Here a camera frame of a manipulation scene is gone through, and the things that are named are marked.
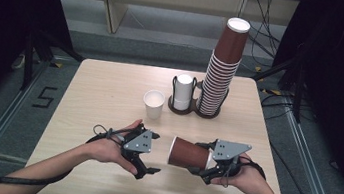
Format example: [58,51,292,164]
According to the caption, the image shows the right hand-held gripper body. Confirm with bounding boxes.
[209,138,254,184]

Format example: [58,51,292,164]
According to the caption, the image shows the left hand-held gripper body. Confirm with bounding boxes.
[118,122,156,166]

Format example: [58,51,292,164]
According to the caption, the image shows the brown paper cup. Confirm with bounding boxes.
[166,135,215,173]

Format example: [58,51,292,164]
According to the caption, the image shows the white paper cup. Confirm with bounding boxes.
[140,87,168,122]

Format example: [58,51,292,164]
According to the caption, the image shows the dark wooden cup holder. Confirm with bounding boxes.
[166,74,231,122]

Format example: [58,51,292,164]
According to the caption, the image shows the stack of white paper cups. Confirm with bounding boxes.
[171,72,195,112]

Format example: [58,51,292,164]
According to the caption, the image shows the stack of brown paper cups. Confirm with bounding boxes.
[195,13,253,121]

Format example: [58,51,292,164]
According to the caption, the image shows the person's left hand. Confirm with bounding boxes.
[81,111,147,177]

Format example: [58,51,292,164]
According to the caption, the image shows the person's right hand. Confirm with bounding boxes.
[209,149,276,194]

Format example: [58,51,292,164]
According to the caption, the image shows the black tripod stand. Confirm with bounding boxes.
[19,27,89,99]
[247,37,313,125]

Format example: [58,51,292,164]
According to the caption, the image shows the beige partition panel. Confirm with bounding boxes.
[92,0,130,36]

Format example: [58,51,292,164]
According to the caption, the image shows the right hand-held gripper cable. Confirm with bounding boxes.
[221,154,276,194]

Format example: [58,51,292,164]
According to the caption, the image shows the hand-held gripper cable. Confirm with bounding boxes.
[221,154,276,194]
[0,110,134,194]

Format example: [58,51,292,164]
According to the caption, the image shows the black floor cable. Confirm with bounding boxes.
[258,89,296,125]
[261,140,335,194]

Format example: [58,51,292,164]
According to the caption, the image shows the left hand-held gripper cable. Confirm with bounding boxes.
[0,110,134,194]

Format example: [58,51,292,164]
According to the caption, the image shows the black cable bundle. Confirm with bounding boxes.
[245,0,289,71]

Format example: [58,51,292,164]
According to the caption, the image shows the white cable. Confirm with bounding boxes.
[10,51,28,72]

